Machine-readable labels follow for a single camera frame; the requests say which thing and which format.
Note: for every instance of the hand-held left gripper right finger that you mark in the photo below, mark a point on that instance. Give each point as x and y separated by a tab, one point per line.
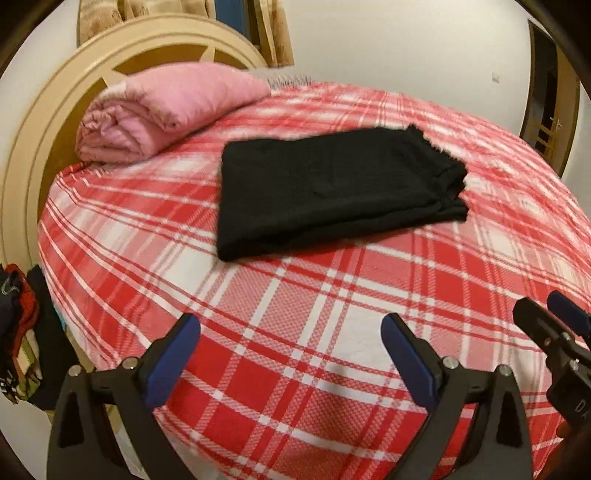
411	355

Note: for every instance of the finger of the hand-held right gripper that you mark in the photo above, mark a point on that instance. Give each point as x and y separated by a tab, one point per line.
570	311
535	321

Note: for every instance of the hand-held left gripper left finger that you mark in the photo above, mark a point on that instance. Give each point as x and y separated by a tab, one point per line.
173	355

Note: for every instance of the black pants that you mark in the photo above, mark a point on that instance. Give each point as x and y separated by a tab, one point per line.
323	194

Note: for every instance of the person's right forearm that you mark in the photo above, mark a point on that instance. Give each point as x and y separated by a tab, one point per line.
572	454

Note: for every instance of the red white plaid blanket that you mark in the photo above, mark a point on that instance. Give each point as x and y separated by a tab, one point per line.
286	332

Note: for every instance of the black hanging cloth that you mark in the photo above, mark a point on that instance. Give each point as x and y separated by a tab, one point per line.
51	341

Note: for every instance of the pile of dark clothes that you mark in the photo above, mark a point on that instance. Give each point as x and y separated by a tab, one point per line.
14	318

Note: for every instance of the wooden door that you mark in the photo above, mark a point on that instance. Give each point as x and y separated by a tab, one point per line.
547	115

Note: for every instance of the pink folded quilt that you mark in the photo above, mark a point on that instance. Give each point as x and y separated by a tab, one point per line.
161	106

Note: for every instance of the beige round wooden headboard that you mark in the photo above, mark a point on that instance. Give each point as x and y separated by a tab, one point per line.
27	138

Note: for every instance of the blue window panel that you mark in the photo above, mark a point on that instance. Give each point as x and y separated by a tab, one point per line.
234	23

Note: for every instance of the beige patterned curtain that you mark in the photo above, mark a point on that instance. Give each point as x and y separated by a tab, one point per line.
138	14
277	32

